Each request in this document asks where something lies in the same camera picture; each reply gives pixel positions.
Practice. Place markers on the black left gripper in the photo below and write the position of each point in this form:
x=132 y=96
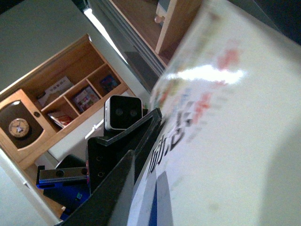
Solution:
x=104 y=153

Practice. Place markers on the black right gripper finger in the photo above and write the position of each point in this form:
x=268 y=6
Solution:
x=110 y=202

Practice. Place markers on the white book with red text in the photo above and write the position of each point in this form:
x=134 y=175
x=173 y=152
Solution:
x=229 y=153

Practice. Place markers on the red white book in cabinet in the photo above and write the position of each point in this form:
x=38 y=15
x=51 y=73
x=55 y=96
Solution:
x=60 y=118

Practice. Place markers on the colourful book in cabinet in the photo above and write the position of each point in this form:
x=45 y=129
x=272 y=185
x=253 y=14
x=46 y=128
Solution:
x=86 y=98

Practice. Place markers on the blue book in cabinet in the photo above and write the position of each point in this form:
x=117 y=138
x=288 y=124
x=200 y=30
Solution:
x=109 y=83

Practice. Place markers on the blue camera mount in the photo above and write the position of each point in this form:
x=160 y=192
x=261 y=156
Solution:
x=69 y=194

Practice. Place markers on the white cube camera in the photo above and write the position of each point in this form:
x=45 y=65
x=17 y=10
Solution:
x=120 y=112

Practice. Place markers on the grey stereo camera bar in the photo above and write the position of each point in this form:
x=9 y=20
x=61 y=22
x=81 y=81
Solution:
x=62 y=175

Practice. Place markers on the wooden wall cabinet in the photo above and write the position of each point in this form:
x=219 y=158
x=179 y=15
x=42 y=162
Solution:
x=84 y=66

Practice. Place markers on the round wall clock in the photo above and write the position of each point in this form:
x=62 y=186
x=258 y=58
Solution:
x=19 y=128

